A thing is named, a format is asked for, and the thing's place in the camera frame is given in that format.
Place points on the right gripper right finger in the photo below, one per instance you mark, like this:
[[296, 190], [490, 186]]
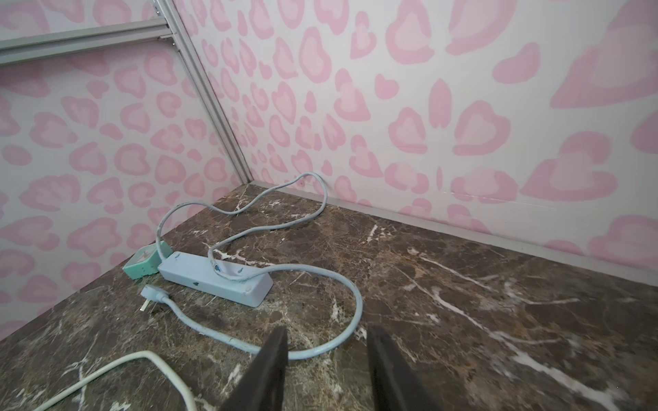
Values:
[[394, 385]]

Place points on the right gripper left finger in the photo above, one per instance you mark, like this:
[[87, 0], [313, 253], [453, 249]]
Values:
[[262, 386]]

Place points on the light blue power strip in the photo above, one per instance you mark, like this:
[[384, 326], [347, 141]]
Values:
[[195, 272]]

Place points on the small green alarm clock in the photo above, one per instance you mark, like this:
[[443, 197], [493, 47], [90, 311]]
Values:
[[145, 262]]

